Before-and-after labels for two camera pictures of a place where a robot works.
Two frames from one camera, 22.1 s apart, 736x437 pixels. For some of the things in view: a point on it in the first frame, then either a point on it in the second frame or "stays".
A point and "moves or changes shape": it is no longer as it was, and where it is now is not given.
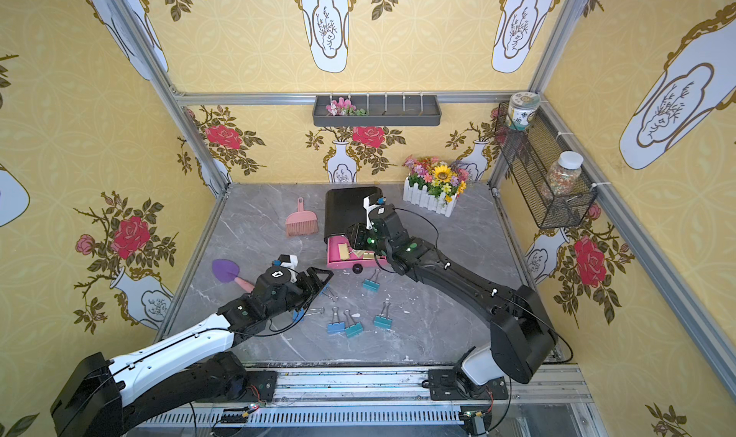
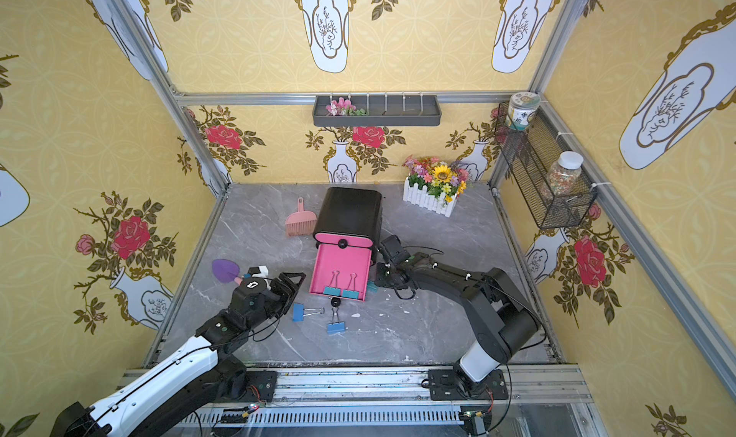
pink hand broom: x=301 y=222 stays
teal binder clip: x=353 y=329 → x=349 y=292
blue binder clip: x=336 y=326 stays
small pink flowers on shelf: x=344 y=107 stays
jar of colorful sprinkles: x=563 y=174 stays
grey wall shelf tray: x=376 y=110 stays
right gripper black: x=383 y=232 → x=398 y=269
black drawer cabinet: x=345 y=208 moves or changes shape
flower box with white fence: x=433 y=183 stays
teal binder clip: x=371 y=284 → x=333 y=290
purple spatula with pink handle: x=228 y=271 stays
